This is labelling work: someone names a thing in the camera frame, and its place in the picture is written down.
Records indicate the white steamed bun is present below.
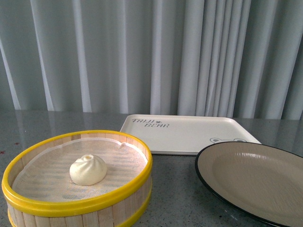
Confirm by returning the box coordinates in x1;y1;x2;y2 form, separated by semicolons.
70;154;107;186

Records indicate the beige plate black rim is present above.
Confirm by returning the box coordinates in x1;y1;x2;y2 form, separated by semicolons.
195;142;303;227

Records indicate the cream bear serving tray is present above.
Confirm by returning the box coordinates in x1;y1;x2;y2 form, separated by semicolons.
120;114;258;156

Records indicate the yellow rimmed bamboo steamer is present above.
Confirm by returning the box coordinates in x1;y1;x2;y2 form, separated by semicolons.
2;130;152;227

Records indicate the grey pleated curtain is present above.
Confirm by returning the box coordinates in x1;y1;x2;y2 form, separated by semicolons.
0;0;303;120

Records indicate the white steamer liner cloth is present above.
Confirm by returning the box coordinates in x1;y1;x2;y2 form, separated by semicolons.
12;138;148;202

